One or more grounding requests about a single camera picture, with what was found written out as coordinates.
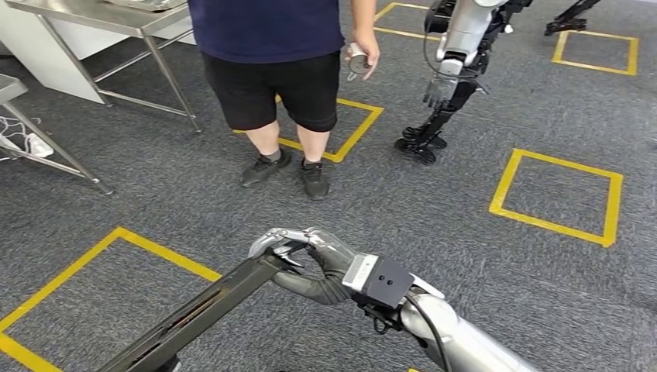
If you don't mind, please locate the person's left hand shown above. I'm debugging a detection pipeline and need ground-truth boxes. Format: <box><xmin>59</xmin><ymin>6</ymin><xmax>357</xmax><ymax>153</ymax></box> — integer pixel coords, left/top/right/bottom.
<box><xmin>345</xmin><ymin>30</ymin><xmax>381</xmax><ymax>81</ymax></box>

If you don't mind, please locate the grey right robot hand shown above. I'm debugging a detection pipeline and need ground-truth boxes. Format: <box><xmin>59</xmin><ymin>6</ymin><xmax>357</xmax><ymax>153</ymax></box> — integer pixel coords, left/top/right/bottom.
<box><xmin>247</xmin><ymin>227</ymin><xmax>358</xmax><ymax>306</ymax></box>

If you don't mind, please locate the grey hand of standing robot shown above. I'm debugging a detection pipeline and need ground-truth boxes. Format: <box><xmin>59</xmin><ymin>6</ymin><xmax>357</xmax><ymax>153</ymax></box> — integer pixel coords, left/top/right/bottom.
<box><xmin>422</xmin><ymin>75</ymin><xmax>459</xmax><ymax>109</ymax></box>

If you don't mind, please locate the grey handheld controller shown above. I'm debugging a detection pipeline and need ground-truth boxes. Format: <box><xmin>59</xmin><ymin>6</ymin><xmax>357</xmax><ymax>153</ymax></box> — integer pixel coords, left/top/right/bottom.
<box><xmin>346</xmin><ymin>42</ymin><xmax>372</xmax><ymax>81</ymax></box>

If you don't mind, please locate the black perforated panel part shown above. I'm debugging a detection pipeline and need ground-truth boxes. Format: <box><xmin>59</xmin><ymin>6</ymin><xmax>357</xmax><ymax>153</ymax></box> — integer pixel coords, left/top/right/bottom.
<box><xmin>97</xmin><ymin>251</ymin><xmax>309</xmax><ymax>372</ymax></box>

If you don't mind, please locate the silver black standing robot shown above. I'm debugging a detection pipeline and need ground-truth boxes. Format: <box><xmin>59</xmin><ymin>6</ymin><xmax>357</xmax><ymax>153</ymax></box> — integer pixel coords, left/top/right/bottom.
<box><xmin>394</xmin><ymin>0</ymin><xmax>535</xmax><ymax>167</ymax></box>

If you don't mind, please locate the person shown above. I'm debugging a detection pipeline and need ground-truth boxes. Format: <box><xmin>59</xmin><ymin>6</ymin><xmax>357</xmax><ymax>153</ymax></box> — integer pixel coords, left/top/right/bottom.
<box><xmin>187</xmin><ymin>0</ymin><xmax>381</xmax><ymax>202</ymax></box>

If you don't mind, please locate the black stand leg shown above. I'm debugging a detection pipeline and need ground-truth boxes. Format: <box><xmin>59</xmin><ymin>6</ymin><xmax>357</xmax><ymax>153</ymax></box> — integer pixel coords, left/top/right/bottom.
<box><xmin>544</xmin><ymin>0</ymin><xmax>604</xmax><ymax>37</ymax></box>

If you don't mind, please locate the grey tray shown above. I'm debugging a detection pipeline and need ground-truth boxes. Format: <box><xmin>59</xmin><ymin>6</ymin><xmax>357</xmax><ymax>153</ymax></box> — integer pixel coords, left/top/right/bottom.
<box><xmin>105</xmin><ymin>0</ymin><xmax>187</xmax><ymax>12</ymax></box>

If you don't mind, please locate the stainless steel table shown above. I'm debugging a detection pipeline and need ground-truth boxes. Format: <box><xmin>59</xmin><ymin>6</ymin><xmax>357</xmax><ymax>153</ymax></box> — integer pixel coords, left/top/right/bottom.
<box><xmin>0</xmin><ymin>74</ymin><xmax>115</xmax><ymax>196</ymax></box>
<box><xmin>5</xmin><ymin>0</ymin><xmax>204</xmax><ymax>135</ymax></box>

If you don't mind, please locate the white cabinet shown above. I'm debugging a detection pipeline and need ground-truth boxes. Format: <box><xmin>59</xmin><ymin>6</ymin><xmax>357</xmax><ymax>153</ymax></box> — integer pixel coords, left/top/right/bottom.
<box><xmin>0</xmin><ymin>0</ymin><xmax>196</xmax><ymax>106</ymax></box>

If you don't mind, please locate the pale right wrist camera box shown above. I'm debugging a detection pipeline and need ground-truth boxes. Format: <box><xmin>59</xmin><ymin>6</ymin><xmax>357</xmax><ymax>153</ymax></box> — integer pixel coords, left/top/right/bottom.
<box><xmin>342</xmin><ymin>253</ymin><xmax>416</xmax><ymax>310</ymax></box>

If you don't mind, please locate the black camera cable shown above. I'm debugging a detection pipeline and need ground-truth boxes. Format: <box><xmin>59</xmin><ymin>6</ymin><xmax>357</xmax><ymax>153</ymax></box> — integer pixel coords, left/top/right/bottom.
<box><xmin>405</xmin><ymin>293</ymin><xmax>452</xmax><ymax>372</ymax></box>

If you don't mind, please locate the white power strip with cable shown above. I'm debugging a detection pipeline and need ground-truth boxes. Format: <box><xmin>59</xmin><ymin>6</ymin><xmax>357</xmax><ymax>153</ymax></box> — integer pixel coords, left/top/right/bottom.
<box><xmin>0</xmin><ymin>115</ymin><xmax>55</xmax><ymax>161</ymax></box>

